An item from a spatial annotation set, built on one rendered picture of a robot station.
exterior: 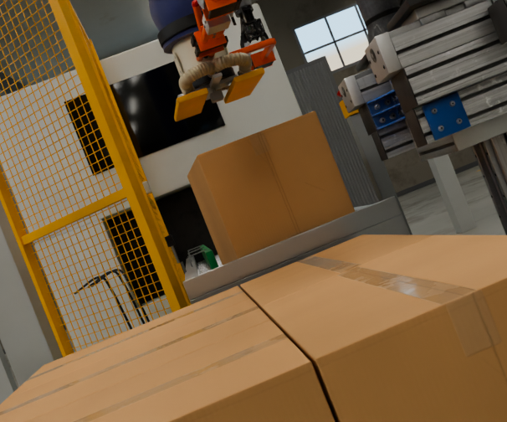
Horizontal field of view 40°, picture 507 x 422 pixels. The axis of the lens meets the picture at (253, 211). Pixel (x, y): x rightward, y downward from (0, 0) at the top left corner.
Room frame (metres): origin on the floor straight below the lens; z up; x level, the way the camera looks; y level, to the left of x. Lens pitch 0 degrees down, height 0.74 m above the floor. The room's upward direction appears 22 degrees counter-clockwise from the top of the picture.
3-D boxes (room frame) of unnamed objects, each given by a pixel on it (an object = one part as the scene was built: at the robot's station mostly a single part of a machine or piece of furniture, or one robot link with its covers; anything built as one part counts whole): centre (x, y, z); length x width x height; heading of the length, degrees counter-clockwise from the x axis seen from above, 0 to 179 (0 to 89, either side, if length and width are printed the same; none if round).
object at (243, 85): (2.32, -0.12, 1.14); 0.34 x 0.10 x 0.05; 8
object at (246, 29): (2.61, -0.25, 1.39); 0.09 x 0.08 x 0.12; 9
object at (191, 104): (2.29, 0.07, 1.14); 0.34 x 0.10 x 0.05; 8
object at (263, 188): (2.43, -0.05, 0.75); 0.60 x 0.40 x 0.40; 9
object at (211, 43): (2.06, -0.06, 1.25); 0.10 x 0.08 x 0.06; 98
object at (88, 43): (3.83, 0.52, 1.05); 1.17 x 0.10 x 2.10; 6
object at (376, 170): (2.72, -0.51, 0.50); 0.07 x 0.07 x 1.00; 6
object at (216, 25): (1.84, -0.10, 1.24); 0.07 x 0.07 x 0.04; 8
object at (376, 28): (2.12, -0.59, 1.09); 0.15 x 0.15 x 0.10
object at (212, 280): (2.10, -0.07, 0.58); 0.70 x 0.03 x 0.06; 96
